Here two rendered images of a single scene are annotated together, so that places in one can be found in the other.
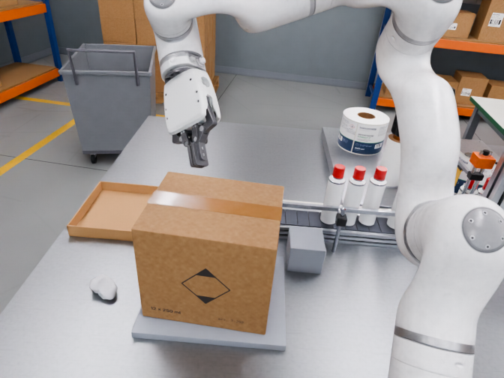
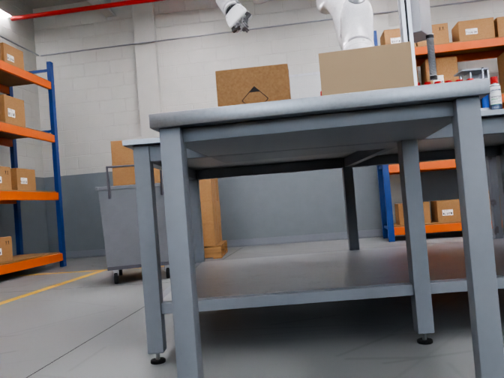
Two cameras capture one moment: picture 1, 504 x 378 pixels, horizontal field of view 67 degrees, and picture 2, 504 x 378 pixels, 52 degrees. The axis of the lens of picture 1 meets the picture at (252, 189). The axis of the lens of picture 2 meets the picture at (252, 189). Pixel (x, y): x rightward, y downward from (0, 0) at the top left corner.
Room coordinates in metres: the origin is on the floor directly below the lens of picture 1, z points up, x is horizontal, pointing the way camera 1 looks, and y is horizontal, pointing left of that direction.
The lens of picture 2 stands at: (-1.51, 0.10, 0.55)
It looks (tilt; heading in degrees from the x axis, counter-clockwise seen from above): 2 degrees up; 1
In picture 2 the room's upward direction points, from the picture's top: 5 degrees counter-clockwise
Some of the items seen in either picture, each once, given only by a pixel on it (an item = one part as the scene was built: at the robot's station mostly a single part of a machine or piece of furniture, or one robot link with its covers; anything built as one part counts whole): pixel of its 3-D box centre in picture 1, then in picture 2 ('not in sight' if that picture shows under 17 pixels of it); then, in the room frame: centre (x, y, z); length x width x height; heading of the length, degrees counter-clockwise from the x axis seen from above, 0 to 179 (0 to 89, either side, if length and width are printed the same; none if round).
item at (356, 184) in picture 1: (353, 196); not in sight; (1.00, -0.32, 0.98); 0.05 x 0.05 x 0.20
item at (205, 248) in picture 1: (214, 250); (256, 105); (0.70, 0.08, 0.99); 0.30 x 0.24 x 0.27; 85
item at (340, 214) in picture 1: (337, 226); not in sight; (0.93, -0.27, 0.91); 0.07 x 0.03 x 0.17; 0
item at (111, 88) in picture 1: (118, 97); (139, 223); (3.02, 1.18, 0.48); 0.89 x 0.63 x 0.96; 12
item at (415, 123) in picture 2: not in sight; (324, 245); (0.28, -0.11, 0.40); 0.86 x 0.83 x 0.79; 83
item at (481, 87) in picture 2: not in sight; (314, 127); (0.30, -0.11, 0.81); 0.90 x 0.90 x 0.04; 83
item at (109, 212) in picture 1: (130, 210); not in sight; (1.00, 0.40, 0.85); 0.30 x 0.26 x 0.04; 90
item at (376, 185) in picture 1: (373, 196); not in sight; (1.01, -0.38, 0.98); 0.05 x 0.05 x 0.20
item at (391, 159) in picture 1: (397, 148); not in sight; (1.28, -0.52, 1.03); 0.09 x 0.09 x 0.30
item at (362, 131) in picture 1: (362, 130); not in sight; (1.60, -0.47, 0.95); 0.20 x 0.20 x 0.14
